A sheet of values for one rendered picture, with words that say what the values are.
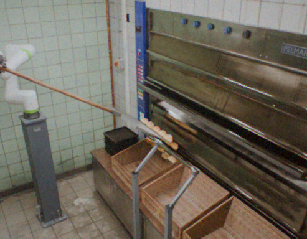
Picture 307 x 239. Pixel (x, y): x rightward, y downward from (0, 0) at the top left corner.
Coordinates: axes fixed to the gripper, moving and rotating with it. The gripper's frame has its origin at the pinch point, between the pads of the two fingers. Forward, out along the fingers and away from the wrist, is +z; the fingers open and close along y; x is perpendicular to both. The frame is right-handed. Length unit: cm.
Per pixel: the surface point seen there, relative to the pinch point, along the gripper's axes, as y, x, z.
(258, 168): -18, -148, 109
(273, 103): -60, -121, 112
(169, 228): 47, -120, 89
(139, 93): -21, -141, -48
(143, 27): -78, -104, -38
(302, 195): -19, -148, 144
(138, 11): -90, -97, -47
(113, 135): 32, -140, -53
